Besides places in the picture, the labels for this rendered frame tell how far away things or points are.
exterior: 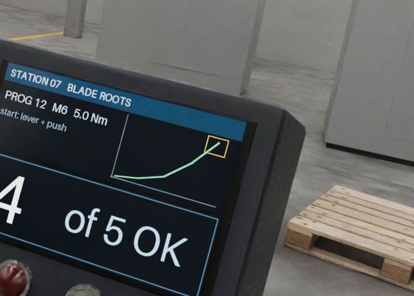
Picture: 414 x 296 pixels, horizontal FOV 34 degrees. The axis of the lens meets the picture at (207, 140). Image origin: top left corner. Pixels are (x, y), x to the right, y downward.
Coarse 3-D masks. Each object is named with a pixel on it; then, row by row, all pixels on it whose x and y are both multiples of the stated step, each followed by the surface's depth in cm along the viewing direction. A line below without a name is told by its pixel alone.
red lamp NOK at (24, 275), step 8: (0, 264) 41; (8, 264) 41; (16, 264) 41; (24, 264) 41; (0, 272) 41; (8, 272) 40; (16, 272) 40; (24, 272) 41; (0, 280) 41; (8, 280) 40; (16, 280) 40; (24, 280) 41; (32, 280) 41; (0, 288) 40; (8, 288) 40; (16, 288) 40; (24, 288) 41
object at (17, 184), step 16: (0, 160) 42; (16, 160) 42; (0, 176) 42; (16, 176) 42; (32, 176) 41; (48, 176) 41; (0, 192) 42; (16, 192) 42; (32, 192) 41; (0, 208) 42; (16, 208) 41; (32, 208) 41; (0, 224) 42; (16, 224) 41; (32, 224) 41; (16, 240) 41; (32, 240) 41
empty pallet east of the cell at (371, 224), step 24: (336, 192) 429; (360, 192) 440; (312, 216) 373; (336, 216) 381; (360, 216) 390; (384, 216) 399; (408, 216) 408; (288, 240) 360; (312, 240) 357; (336, 240) 348; (360, 240) 349; (384, 240) 357; (408, 240) 364; (336, 264) 350; (360, 264) 351; (384, 264) 339; (408, 264) 334; (408, 288) 335
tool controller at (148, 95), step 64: (0, 64) 43; (64, 64) 42; (0, 128) 42; (64, 128) 41; (128, 128) 40; (192, 128) 39; (256, 128) 38; (64, 192) 41; (128, 192) 40; (192, 192) 39; (256, 192) 38; (0, 256) 42; (64, 256) 40; (128, 256) 39; (192, 256) 38; (256, 256) 41
